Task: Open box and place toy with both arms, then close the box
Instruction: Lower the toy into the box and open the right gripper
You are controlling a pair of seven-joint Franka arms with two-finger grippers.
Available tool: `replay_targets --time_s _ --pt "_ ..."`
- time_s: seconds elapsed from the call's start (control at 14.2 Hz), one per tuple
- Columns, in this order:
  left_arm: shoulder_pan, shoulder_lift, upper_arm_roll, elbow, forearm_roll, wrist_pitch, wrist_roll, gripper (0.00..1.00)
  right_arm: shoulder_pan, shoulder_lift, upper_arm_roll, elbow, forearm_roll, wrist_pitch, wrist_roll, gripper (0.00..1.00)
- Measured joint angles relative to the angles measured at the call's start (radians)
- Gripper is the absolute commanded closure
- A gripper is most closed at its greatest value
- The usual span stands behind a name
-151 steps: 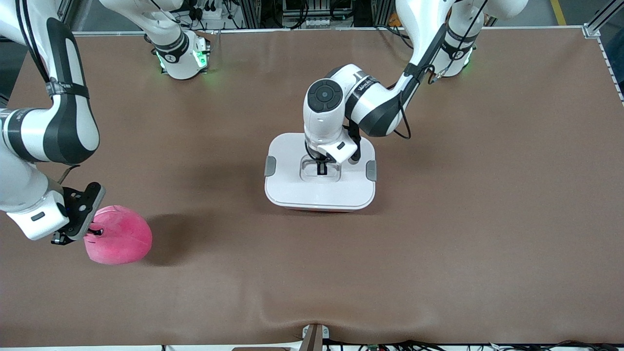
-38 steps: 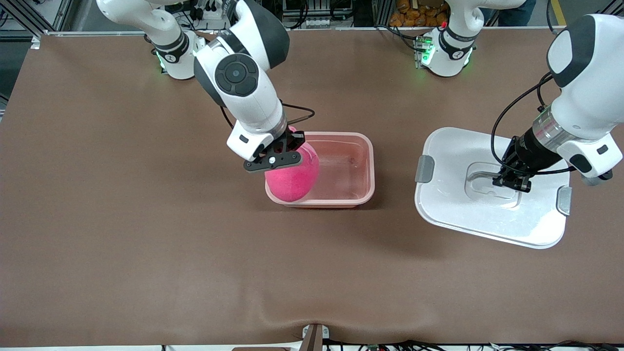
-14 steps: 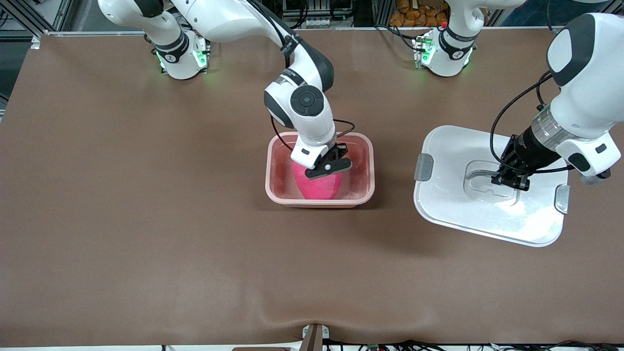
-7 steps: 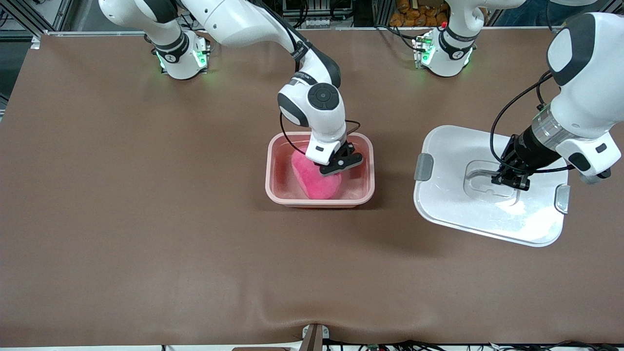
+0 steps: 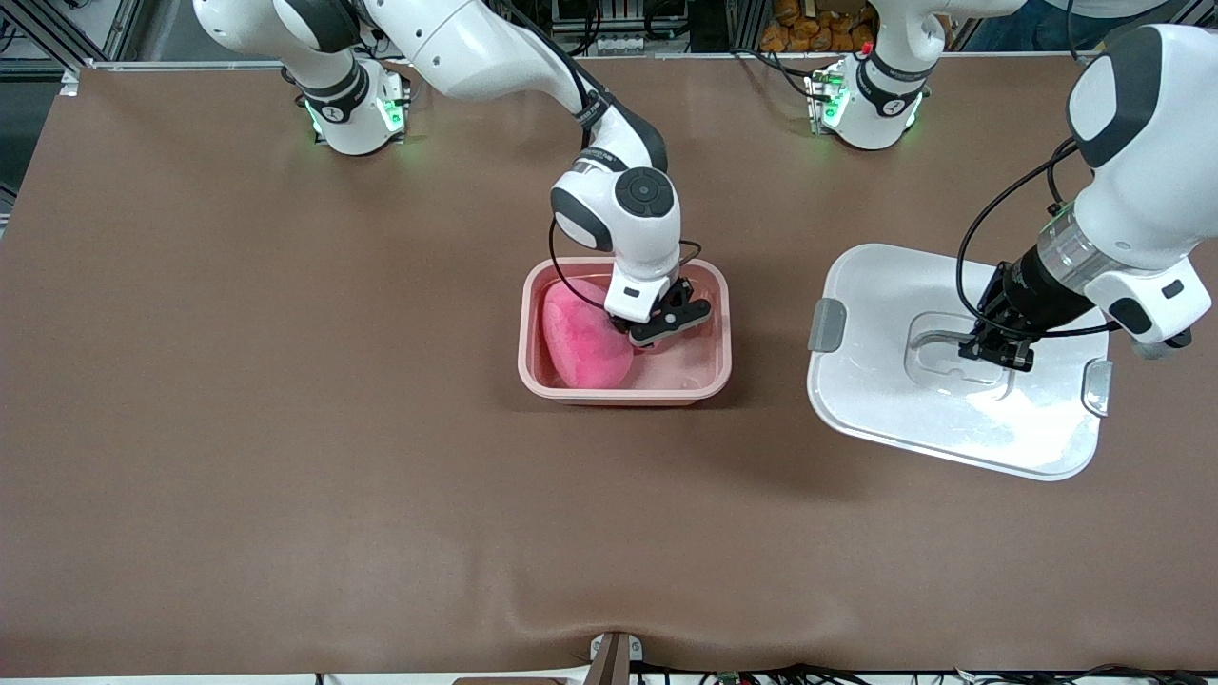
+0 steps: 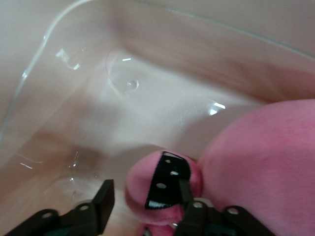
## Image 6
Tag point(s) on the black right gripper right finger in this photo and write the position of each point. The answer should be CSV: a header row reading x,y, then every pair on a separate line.
x,y
197,221

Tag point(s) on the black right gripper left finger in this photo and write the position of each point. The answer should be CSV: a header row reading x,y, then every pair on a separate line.
x,y
98,211

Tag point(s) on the pink round plush toy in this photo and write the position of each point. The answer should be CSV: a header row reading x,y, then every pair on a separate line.
x,y
258,159

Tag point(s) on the clear plastic storage container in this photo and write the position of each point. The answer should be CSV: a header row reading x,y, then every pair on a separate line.
x,y
147,98

